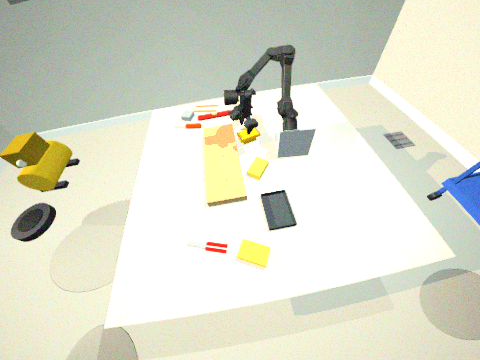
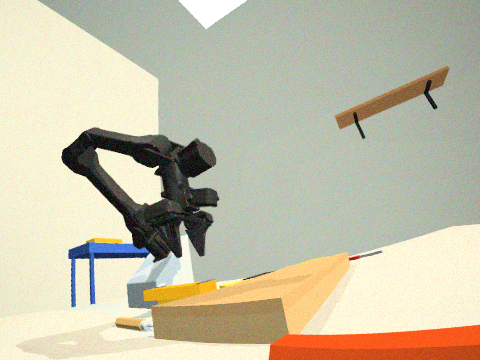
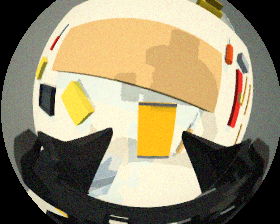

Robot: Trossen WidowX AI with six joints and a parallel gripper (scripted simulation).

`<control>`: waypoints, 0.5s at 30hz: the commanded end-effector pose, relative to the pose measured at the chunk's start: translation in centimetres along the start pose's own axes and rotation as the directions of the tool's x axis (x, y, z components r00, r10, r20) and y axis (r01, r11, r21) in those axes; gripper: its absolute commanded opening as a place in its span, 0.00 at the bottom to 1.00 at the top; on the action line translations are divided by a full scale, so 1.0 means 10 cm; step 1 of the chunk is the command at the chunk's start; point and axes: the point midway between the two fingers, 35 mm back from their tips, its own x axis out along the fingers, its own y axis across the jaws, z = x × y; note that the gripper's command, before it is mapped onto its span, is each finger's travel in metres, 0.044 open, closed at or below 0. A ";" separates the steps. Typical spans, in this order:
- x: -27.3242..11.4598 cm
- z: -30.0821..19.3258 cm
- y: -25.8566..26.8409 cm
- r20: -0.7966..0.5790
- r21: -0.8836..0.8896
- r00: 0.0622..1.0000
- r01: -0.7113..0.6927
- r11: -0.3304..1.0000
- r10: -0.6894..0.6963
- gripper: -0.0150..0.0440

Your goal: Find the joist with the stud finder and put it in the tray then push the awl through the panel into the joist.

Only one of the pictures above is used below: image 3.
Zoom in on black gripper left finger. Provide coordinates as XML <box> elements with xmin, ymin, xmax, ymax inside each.
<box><xmin>37</xmin><ymin>127</ymin><xmax>114</xmax><ymax>192</ymax></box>

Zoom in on tan wooden board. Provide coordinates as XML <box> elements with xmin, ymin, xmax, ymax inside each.
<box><xmin>51</xmin><ymin>17</ymin><xmax>222</xmax><ymax>113</ymax></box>

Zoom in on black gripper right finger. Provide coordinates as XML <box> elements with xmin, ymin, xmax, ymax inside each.
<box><xmin>181</xmin><ymin>131</ymin><xmax>251</xmax><ymax>193</ymax></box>

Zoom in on orange-handled awl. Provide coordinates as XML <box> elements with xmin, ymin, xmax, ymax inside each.
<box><xmin>175</xmin><ymin>113</ymin><xmax>199</xmax><ymax>154</ymax></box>

